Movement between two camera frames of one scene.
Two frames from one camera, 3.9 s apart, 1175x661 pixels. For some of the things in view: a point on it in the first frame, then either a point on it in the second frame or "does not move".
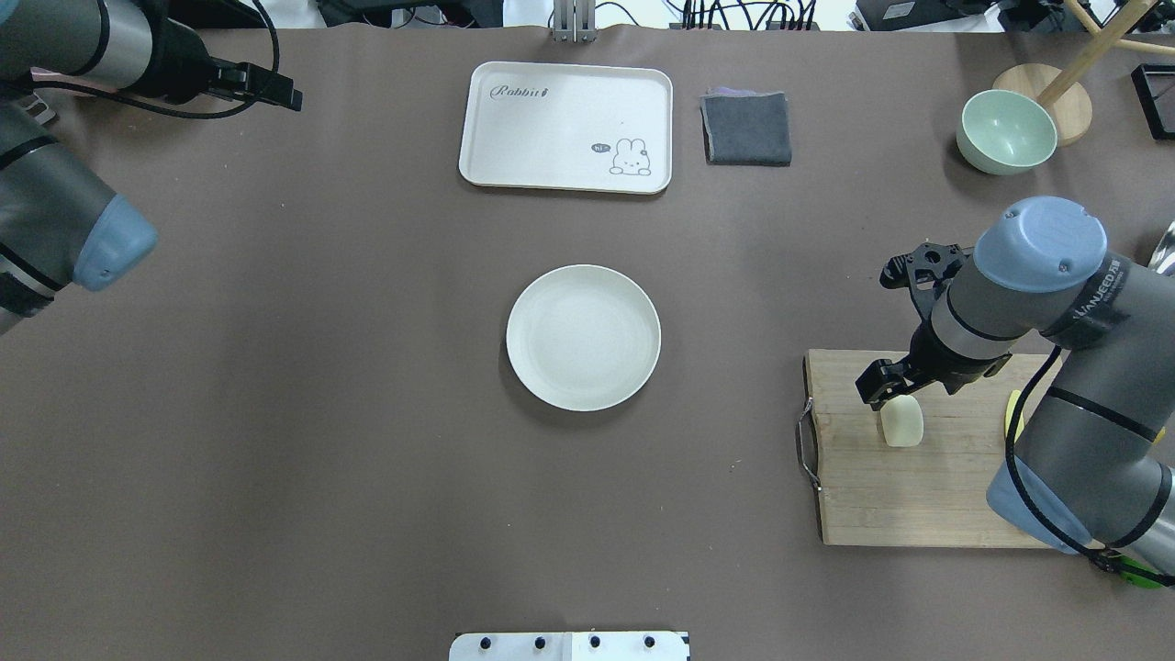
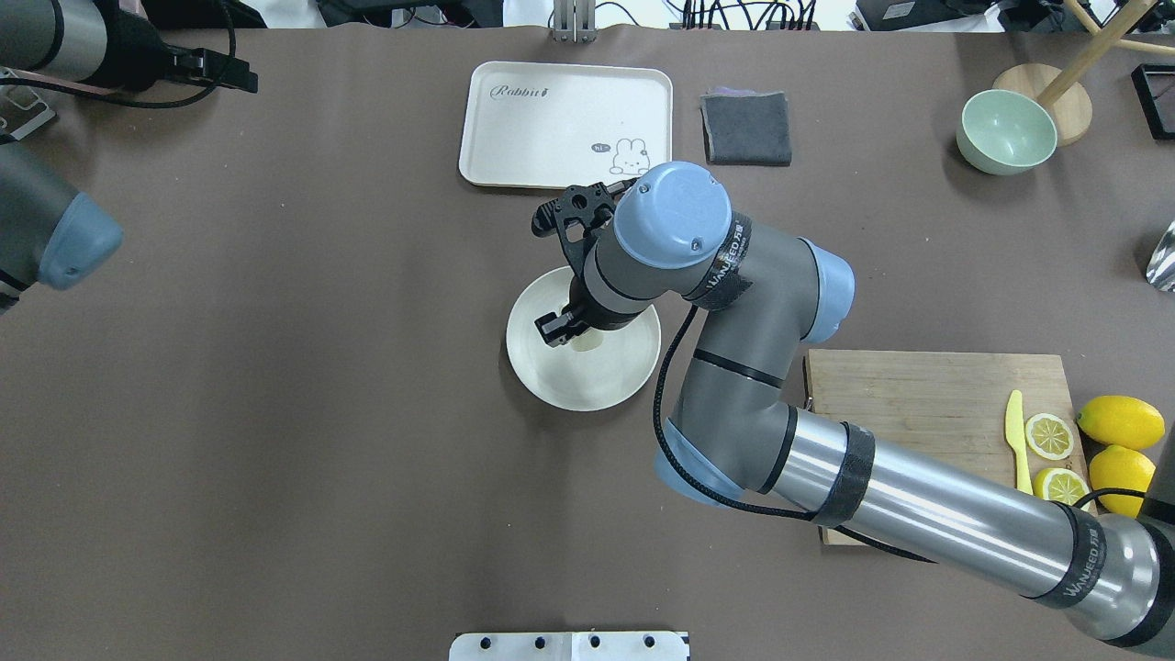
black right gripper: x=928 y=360 to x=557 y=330
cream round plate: x=583 y=338 does not move
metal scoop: x=1162 y=261 does not move
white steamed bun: x=902 y=421 to x=588 y=340
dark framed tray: x=1155 y=87 does not move
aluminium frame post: x=575 y=21 does not move
